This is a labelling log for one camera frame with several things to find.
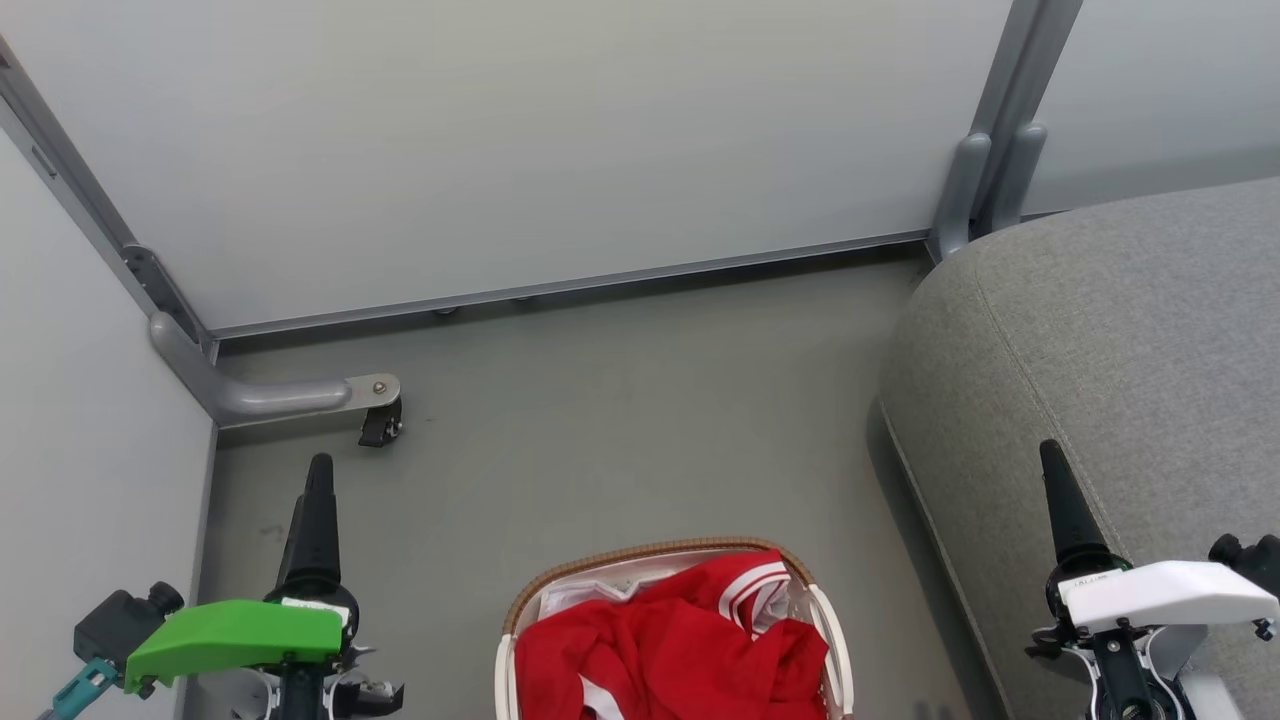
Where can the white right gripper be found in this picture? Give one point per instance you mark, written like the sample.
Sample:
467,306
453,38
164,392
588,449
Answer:
1170,592

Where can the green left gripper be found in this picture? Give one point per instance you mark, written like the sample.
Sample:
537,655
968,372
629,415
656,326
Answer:
235,630

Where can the red garment with white trim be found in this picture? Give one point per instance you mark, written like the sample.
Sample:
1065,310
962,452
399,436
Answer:
730,620

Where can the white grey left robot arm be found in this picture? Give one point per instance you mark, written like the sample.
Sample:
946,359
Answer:
300,695

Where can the grey fabric sofa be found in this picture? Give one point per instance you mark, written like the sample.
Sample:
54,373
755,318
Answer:
1120,350

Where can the black caster wheel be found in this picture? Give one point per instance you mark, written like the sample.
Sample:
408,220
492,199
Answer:
380,425

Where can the grey metal partition foot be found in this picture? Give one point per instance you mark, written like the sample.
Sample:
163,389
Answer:
260,397

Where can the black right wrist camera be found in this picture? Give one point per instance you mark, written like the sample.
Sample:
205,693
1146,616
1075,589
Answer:
1250,555

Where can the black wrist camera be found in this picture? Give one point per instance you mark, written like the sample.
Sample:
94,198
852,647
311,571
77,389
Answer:
1250,555
120,625

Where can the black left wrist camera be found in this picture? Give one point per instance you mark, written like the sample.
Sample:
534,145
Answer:
120,625

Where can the grey partition bottom rail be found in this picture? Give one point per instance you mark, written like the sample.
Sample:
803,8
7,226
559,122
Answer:
560,287

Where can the grey partition corner post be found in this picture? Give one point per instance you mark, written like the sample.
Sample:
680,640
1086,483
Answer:
80,190

